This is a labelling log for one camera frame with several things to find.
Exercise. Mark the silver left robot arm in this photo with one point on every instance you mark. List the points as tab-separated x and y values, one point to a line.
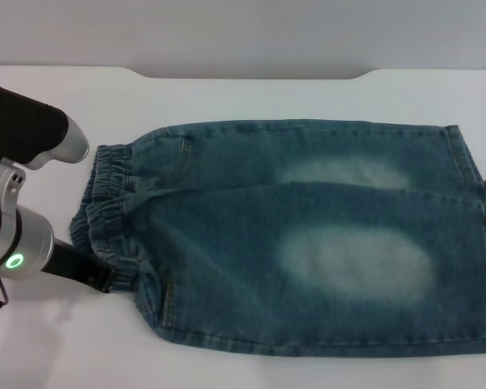
28	239

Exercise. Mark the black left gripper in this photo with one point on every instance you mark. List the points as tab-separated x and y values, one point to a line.
71	261

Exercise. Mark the blue denim shorts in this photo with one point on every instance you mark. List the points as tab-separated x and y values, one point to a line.
308	243

